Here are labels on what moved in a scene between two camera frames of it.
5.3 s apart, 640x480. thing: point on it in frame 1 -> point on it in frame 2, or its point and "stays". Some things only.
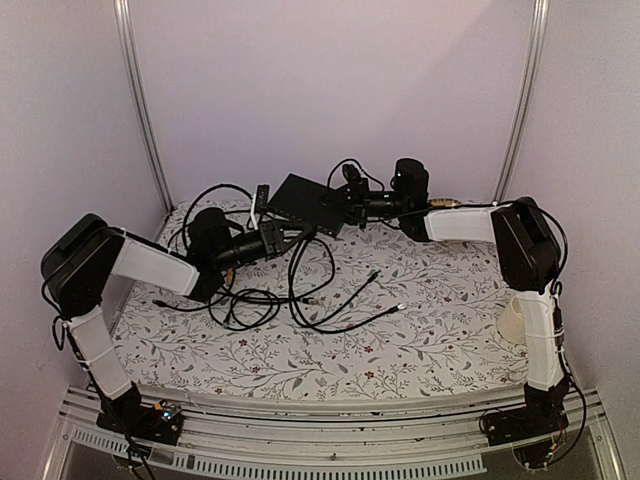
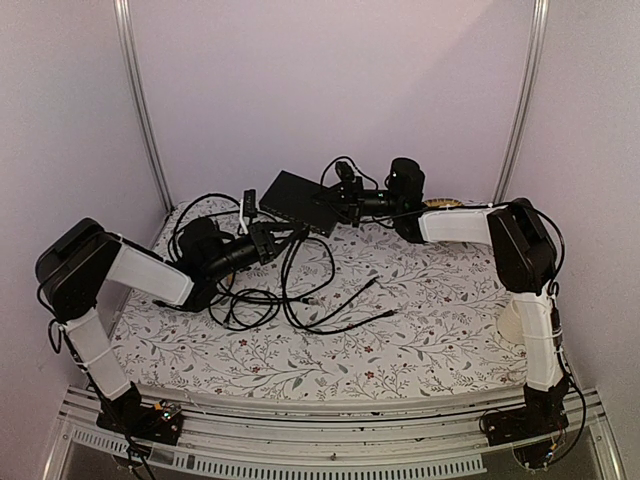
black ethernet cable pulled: (203, 195) -> (185, 210)
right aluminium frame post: (528, 76) stays
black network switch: (314, 204) stays
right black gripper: (355, 202) stays
